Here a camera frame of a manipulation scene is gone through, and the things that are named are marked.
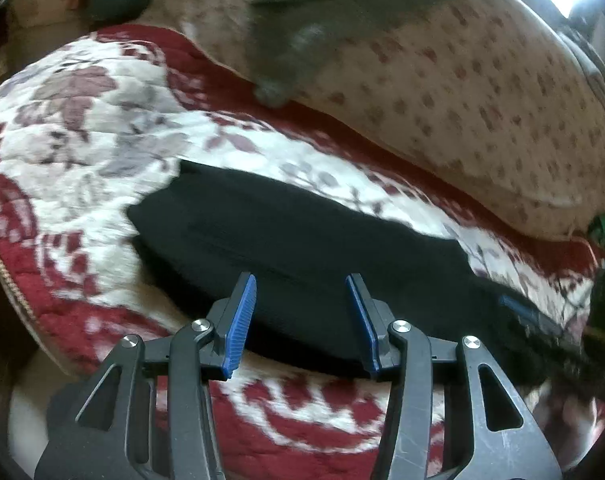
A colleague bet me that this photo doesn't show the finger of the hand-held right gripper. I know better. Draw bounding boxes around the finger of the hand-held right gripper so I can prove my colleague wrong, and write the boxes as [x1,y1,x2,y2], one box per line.
[499,294,603,391]

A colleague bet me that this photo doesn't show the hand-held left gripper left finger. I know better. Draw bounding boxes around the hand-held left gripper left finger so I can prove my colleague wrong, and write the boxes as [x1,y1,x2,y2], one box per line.
[35,272,258,480]

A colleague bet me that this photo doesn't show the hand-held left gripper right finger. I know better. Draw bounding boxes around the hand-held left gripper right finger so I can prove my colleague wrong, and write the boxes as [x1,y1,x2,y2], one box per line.
[345,273,563,480]

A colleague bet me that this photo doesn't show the black pants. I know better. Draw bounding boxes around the black pants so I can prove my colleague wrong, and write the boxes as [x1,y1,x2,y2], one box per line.
[126,159,590,391]

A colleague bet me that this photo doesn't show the green tangled object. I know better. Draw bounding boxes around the green tangled object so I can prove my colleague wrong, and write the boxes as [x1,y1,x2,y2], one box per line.
[587,212,605,257]

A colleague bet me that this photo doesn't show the beige floral quilt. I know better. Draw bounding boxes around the beige floral quilt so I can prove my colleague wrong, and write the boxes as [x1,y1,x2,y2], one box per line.
[132,0,605,242]

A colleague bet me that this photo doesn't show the red and white floral blanket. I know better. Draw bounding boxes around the red and white floral blanket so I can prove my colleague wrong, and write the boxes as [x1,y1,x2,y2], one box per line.
[0,25,605,480]

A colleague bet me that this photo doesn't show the grey-green fleece towel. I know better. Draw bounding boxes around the grey-green fleece towel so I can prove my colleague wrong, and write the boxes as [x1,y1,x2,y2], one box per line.
[246,0,514,109]

